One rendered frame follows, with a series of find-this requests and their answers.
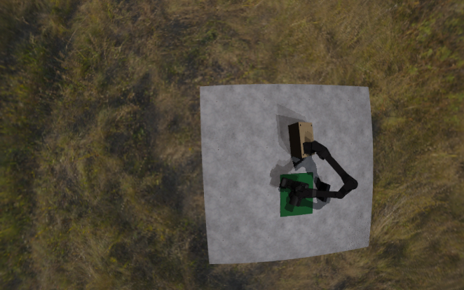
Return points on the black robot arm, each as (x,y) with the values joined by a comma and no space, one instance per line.
(301,192)

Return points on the black computer fan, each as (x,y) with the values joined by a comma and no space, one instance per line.
(323,187)

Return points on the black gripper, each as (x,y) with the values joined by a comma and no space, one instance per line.
(289,183)

